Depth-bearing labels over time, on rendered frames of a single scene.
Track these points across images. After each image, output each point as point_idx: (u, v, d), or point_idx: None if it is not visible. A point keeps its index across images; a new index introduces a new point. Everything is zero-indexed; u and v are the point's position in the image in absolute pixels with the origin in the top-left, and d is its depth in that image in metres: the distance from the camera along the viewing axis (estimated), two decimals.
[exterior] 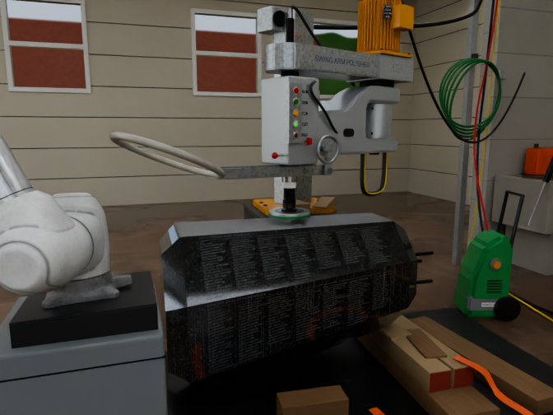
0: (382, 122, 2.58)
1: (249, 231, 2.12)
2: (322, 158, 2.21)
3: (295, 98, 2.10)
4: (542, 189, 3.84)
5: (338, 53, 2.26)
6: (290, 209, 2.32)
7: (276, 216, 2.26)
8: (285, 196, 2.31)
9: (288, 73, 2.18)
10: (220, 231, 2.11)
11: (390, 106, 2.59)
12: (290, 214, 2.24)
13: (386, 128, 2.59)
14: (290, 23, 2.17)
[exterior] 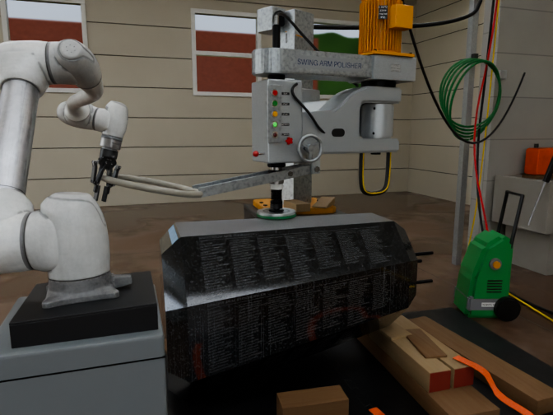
0: (383, 122, 2.59)
1: (249, 231, 2.12)
2: (302, 156, 2.31)
3: (273, 100, 2.23)
4: (542, 189, 3.84)
5: (324, 55, 2.34)
6: (271, 209, 2.48)
7: None
8: (271, 197, 2.45)
9: (272, 76, 2.32)
10: (220, 231, 2.11)
11: (391, 106, 2.60)
12: (258, 210, 2.50)
13: (388, 128, 2.60)
14: (276, 29, 2.30)
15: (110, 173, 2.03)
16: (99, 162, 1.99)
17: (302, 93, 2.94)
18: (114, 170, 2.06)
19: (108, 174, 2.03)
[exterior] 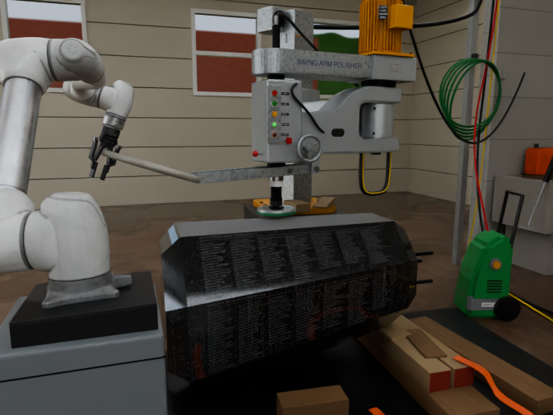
0: (383, 122, 2.59)
1: (249, 231, 2.12)
2: (301, 156, 2.32)
3: (272, 100, 2.24)
4: (542, 189, 3.84)
5: (324, 55, 2.34)
6: None
7: None
8: (271, 193, 2.45)
9: (272, 76, 2.33)
10: (220, 231, 2.11)
11: (392, 106, 2.60)
12: (284, 205, 2.57)
13: (388, 128, 2.61)
14: (276, 29, 2.31)
15: (111, 151, 2.02)
16: (100, 140, 1.97)
17: (302, 93, 2.94)
18: (115, 150, 2.05)
19: None
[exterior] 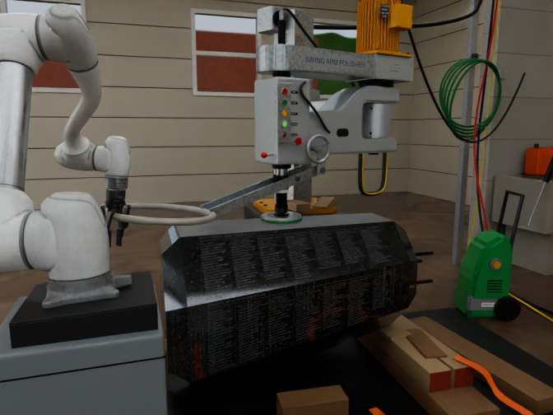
0: (381, 122, 2.57)
1: (249, 231, 2.12)
2: (311, 157, 2.24)
3: (283, 98, 2.14)
4: (542, 189, 3.84)
5: (331, 53, 2.28)
6: (285, 212, 2.39)
7: (297, 220, 2.32)
8: (277, 200, 2.35)
9: (279, 74, 2.22)
10: (220, 231, 2.11)
11: (388, 106, 2.58)
12: (300, 215, 2.38)
13: (385, 128, 2.59)
14: (281, 25, 2.21)
15: None
16: (107, 206, 1.81)
17: None
18: (125, 210, 1.88)
19: None
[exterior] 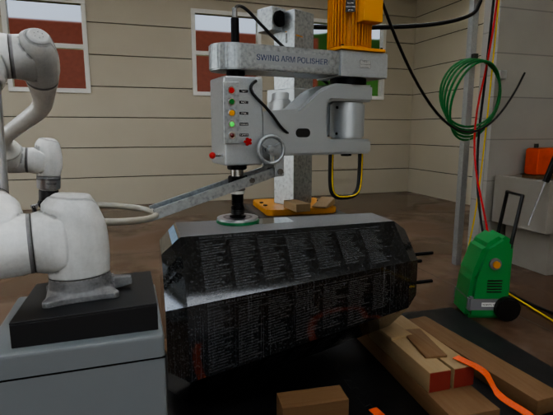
0: (346, 121, 2.44)
1: (249, 231, 2.12)
2: (262, 158, 2.17)
3: (230, 98, 2.09)
4: (542, 189, 3.84)
5: (286, 50, 2.19)
6: (238, 216, 2.31)
7: (220, 221, 2.27)
8: (232, 202, 2.31)
9: (230, 73, 2.18)
10: (220, 231, 2.11)
11: (356, 104, 2.43)
12: (233, 220, 2.24)
13: (352, 128, 2.45)
14: (234, 22, 2.16)
15: None
16: (39, 206, 1.85)
17: (302, 93, 2.94)
18: None
19: None
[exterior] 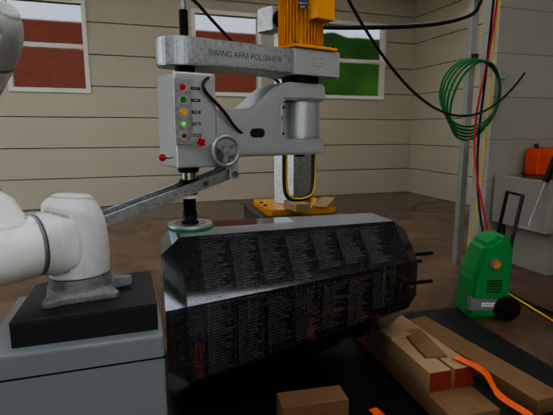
0: (290, 121, 2.39)
1: (249, 231, 2.12)
2: (216, 160, 2.04)
3: (181, 95, 1.94)
4: (542, 189, 3.84)
5: (239, 46, 2.08)
6: (193, 221, 2.17)
7: (184, 230, 2.08)
8: (184, 207, 2.15)
9: (180, 69, 2.02)
10: (220, 231, 2.11)
11: (300, 104, 2.36)
12: (199, 226, 2.11)
13: (295, 128, 2.39)
14: (183, 14, 2.01)
15: None
16: None
17: None
18: None
19: None
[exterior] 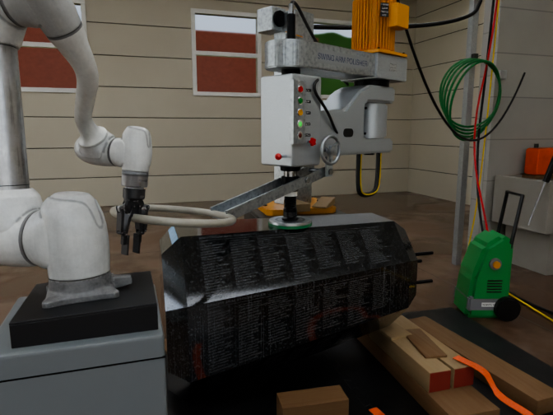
0: (375, 122, 2.54)
1: (249, 231, 2.12)
2: (325, 159, 2.14)
3: (299, 96, 2.02)
4: (542, 189, 3.84)
5: (339, 50, 2.20)
6: (286, 216, 2.28)
7: None
8: (286, 204, 2.23)
9: (290, 71, 2.10)
10: (220, 231, 2.11)
11: (383, 105, 2.54)
12: (280, 216, 2.35)
13: (379, 128, 2.55)
14: (292, 19, 2.08)
15: None
16: (126, 207, 1.55)
17: None
18: (142, 212, 1.63)
19: None
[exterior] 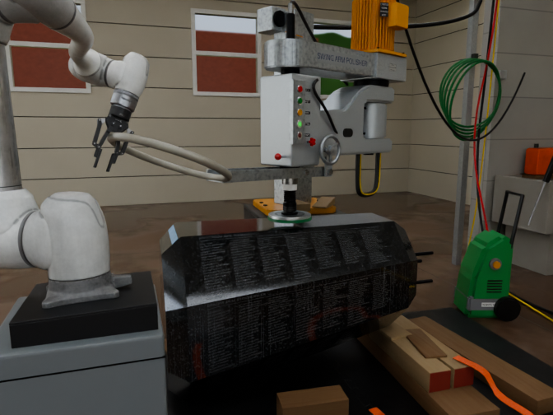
0: (374, 122, 2.54)
1: (249, 231, 2.12)
2: (324, 159, 2.14)
3: (299, 96, 2.02)
4: (542, 189, 3.84)
5: (338, 50, 2.20)
6: (285, 212, 2.27)
7: None
8: (285, 198, 2.22)
9: (290, 71, 2.10)
10: (220, 231, 2.11)
11: (383, 105, 2.54)
12: (279, 210, 2.34)
13: (379, 128, 2.55)
14: (291, 18, 2.08)
15: None
16: (105, 121, 1.62)
17: None
18: None
19: None
